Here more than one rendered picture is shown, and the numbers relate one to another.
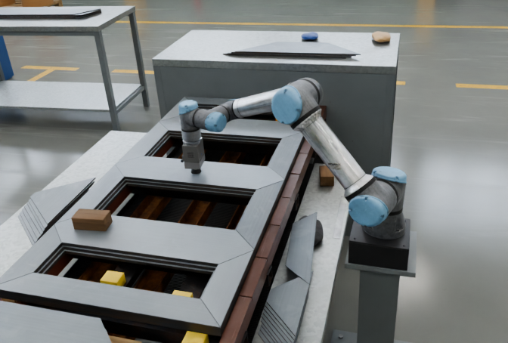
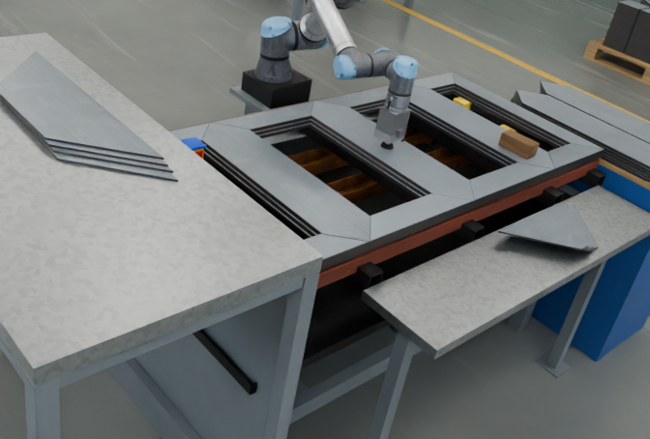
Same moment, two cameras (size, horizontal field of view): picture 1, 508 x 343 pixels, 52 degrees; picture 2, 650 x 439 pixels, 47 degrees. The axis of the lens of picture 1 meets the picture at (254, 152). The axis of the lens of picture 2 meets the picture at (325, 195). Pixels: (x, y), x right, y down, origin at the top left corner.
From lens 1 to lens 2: 4.09 m
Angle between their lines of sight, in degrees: 117
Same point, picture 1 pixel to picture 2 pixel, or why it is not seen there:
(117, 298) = (508, 104)
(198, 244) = (434, 102)
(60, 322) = (547, 111)
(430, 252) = not seen: hidden behind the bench
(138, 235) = (478, 127)
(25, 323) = (572, 120)
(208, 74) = not seen: hidden behind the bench
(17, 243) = (592, 218)
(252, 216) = (376, 96)
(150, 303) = (487, 95)
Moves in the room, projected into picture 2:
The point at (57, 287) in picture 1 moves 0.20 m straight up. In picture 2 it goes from (550, 127) to (568, 78)
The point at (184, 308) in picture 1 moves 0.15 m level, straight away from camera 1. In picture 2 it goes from (467, 84) to (460, 97)
